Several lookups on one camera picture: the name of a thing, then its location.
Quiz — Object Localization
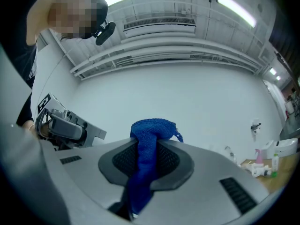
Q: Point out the clear bottle green base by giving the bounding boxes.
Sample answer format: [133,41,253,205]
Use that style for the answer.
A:
[270,151,280,178]

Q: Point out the small wall paper roll holder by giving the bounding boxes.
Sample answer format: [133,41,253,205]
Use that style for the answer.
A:
[250,119,262,138]

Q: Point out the dark glass counter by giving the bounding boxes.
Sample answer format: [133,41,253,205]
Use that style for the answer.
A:
[280,120,300,140]

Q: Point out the white plastic toy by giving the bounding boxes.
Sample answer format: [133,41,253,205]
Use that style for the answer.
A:
[243,162,272,178]

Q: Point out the black head-mounted camera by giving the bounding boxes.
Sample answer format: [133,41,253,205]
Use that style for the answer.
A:
[93,21,117,46]

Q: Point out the blue knitted cleaning cloth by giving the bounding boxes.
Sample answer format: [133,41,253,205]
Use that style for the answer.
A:
[126,118,185,217]

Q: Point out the person's head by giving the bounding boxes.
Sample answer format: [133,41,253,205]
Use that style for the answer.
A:
[27,0,108,46]

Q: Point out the white ceiling pipe bundle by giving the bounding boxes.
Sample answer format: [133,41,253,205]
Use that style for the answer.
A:
[70,40,263,79]

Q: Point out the large brown cardboard box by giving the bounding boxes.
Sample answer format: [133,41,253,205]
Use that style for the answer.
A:
[240,152,298,194]

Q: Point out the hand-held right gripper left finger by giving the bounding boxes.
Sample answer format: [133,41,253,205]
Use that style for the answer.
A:
[57,138,139,220]

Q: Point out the white ceiling air conditioner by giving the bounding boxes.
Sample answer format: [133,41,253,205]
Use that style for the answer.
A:
[123,17,196,38]

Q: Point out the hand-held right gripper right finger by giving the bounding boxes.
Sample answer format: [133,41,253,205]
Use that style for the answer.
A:
[138,139,269,224]

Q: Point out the person in black shirt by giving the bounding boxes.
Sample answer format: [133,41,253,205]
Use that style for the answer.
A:
[0,0,39,126]

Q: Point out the pink spray bottle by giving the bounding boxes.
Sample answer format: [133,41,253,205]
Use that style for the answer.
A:
[255,149,265,164]

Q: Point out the white toilet with black button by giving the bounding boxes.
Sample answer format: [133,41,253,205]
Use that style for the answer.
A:
[260,138,300,159]

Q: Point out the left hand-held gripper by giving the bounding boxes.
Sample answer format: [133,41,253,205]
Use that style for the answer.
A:
[35,92,107,150]

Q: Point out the person's left forearm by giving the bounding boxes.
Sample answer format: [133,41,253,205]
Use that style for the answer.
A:
[22,120,40,138]

